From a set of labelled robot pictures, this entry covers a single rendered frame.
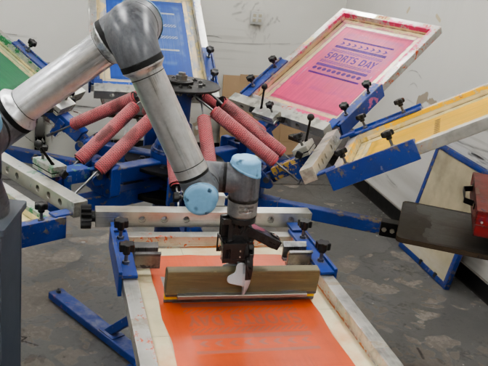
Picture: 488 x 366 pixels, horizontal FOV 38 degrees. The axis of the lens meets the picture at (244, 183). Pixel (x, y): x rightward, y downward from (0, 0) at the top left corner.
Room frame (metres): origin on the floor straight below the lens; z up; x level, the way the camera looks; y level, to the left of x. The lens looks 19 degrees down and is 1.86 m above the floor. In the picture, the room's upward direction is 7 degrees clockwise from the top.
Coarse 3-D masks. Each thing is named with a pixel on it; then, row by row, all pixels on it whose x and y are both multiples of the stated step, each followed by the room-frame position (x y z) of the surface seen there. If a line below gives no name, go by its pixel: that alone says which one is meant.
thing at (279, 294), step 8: (176, 296) 1.61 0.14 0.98; (184, 296) 1.61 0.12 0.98; (192, 296) 1.61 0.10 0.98; (200, 296) 1.62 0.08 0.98; (208, 296) 1.62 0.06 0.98; (216, 296) 1.63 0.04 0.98; (224, 296) 1.64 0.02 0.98; (232, 296) 1.64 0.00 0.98; (240, 296) 1.65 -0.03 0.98; (248, 296) 1.65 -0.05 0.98; (256, 296) 1.66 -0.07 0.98; (264, 296) 1.67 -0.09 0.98; (272, 296) 1.67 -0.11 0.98; (280, 296) 1.68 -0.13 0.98; (288, 296) 1.69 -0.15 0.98; (296, 296) 1.69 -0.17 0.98; (304, 296) 1.70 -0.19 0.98
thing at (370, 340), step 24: (144, 240) 1.93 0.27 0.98; (168, 240) 1.95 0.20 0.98; (192, 240) 1.97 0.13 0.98; (288, 240) 2.06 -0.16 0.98; (312, 264) 1.87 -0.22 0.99; (336, 288) 1.74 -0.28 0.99; (144, 312) 1.50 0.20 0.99; (360, 312) 1.62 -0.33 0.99; (144, 336) 1.39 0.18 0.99; (360, 336) 1.53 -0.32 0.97; (144, 360) 1.30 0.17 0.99; (384, 360) 1.41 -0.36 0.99
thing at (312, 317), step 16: (256, 256) 1.96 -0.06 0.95; (272, 256) 1.98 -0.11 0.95; (304, 304) 1.70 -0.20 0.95; (304, 320) 1.61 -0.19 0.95; (320, 320) 1.62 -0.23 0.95; (320, 336) 1.54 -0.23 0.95; (272, 352) 1.45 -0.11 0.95; (288, 352) 1.45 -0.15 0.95; (304, 352) 1.46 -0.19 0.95; (320, 352) 1.47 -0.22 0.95; (336, 352) 1.48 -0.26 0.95
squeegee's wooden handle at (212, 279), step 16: (176, 272) 1.61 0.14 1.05; (192, 272) 1.62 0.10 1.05; (208, 272) 1.63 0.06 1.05; (224, 272) 1.64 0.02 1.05; (256, 272) 1.67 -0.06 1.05; (272, 272) 1.68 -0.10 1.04; (288, 272) 1.69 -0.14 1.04; (304, 272) 1.70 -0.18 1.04; (176, 288) 1.61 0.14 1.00; (192, 288) 1.62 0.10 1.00; (208, 288) 1.64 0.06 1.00; (224, 288) 1.65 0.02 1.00; (240, 288) 1.66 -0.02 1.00; (256, 288) 1.67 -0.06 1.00; (272, 288) 1.68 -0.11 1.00; (288, 288) 1.70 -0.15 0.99; (304, 288) 1.71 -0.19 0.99
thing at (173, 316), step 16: (160, 256) 1.89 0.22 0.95; (176, 256) 1.90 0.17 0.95; (192, 256) 1.91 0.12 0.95; (208, 256) 1.92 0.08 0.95; (160, 272) 1.79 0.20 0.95; (160, 288) 1.69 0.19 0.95; (160, 304) 1.61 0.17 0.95; (176, 304) 1.62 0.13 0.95; (176, 320) 1.54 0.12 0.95; (176, 336) 1.47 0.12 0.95; (176, 352) 1.40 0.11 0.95; (192, 352) 1.41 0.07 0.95
